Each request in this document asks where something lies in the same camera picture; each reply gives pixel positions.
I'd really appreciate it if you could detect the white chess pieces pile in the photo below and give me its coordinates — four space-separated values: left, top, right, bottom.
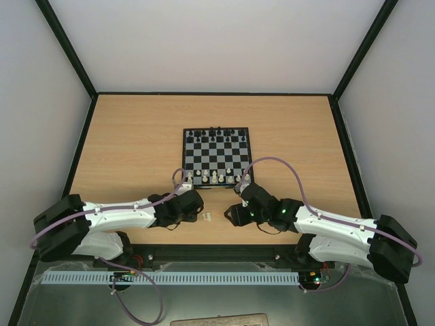
202 213 212 221

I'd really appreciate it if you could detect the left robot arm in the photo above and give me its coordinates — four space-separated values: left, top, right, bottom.
31 187 204 264

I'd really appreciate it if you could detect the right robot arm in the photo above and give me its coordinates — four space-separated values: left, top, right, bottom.
224 183 417 284

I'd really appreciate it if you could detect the black chess pieces row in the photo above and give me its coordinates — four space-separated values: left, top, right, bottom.
183 126 249 143

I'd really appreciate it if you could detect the right green controller board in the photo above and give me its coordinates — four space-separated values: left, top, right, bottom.
301 270 331 285

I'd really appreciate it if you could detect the left controller board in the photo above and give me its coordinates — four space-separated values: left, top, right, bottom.
107 270 141 284

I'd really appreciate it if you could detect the black and silver chessboard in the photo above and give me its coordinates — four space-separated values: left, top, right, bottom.
182 138 254 189

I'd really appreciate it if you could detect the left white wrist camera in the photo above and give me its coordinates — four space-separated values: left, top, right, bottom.
180 182 194 191

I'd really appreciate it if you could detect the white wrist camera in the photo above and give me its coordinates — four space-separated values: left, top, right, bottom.
234 183 249 196
180 182 194 191

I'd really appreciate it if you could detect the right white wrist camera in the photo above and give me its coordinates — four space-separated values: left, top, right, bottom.
234 183 249 196

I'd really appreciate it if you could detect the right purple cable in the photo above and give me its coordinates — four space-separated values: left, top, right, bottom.
239 156 424 293

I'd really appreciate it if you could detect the black aluminium frame rail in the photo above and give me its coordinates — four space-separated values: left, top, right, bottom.
7 244 417 325

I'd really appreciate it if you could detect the light blue cable duct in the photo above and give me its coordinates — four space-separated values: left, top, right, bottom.
41 271 300 286

